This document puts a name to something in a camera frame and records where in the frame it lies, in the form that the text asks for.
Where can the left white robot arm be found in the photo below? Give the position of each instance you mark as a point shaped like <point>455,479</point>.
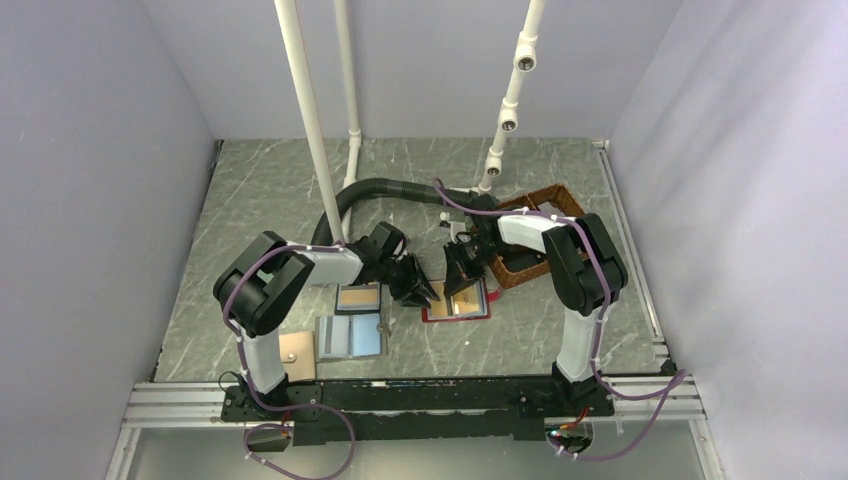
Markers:
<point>257,291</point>

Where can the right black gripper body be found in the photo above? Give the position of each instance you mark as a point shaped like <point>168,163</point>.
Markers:
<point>476,249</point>

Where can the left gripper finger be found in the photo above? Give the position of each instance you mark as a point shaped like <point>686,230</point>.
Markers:
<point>416,290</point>
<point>402,293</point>

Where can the white pole with fittings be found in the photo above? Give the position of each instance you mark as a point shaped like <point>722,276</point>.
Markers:
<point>524,61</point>

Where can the white front pole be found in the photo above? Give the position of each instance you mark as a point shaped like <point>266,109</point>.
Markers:
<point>290,27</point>

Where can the red leather card holder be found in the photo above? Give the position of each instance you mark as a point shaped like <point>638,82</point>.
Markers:
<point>490,295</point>

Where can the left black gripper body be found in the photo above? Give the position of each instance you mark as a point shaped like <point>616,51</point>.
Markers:
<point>392,271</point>

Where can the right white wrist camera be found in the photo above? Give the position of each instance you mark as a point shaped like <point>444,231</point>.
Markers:
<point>455,229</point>

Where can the gold VIP card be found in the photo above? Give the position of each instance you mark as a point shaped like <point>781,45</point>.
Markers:
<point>467,303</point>

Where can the blue card holder orange card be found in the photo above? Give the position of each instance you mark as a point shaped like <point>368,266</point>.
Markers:
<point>358,299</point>

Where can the white rear pole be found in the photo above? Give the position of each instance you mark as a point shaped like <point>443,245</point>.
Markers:
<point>348,77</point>

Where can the open blue grey card holder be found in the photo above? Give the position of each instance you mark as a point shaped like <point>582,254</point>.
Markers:
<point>346,337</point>

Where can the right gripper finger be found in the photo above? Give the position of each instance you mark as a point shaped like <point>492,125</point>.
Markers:
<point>474,270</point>
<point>456,278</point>

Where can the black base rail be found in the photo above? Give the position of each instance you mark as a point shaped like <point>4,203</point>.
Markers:
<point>321,411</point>

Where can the beige snap card holder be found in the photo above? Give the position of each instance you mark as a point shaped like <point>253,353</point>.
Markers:
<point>297,354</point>

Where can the brown wicker divided basket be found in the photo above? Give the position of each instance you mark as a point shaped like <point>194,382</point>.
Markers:
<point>515,264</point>

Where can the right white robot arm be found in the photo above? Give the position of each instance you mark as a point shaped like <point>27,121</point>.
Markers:
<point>585,267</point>

